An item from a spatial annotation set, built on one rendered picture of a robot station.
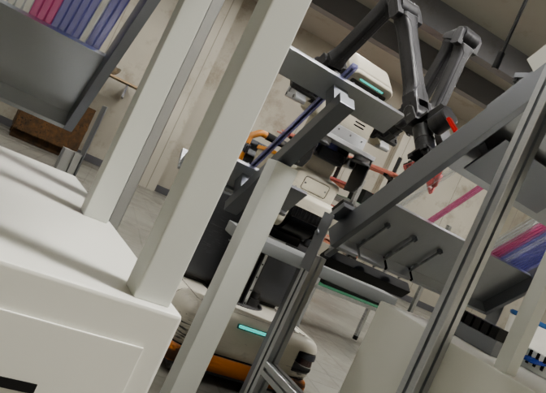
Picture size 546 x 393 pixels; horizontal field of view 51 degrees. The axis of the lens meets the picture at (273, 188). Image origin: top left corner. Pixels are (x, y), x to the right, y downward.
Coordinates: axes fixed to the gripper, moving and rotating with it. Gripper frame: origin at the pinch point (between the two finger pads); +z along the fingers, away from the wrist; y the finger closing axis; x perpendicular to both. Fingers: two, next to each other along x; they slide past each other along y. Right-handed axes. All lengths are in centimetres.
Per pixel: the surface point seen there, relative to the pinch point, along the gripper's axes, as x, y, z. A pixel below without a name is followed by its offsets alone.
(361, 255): 28.3, 1.1, 8.9
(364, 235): 24.1, -1.7, 5.2
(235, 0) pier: 444, 198, -754
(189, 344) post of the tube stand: 43, -44, 43
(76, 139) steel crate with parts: 597, 46, -455
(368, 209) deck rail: 14.2, -10.3, 5.5
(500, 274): 14, 49, 5
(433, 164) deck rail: -8.2, -10.8, 4.3
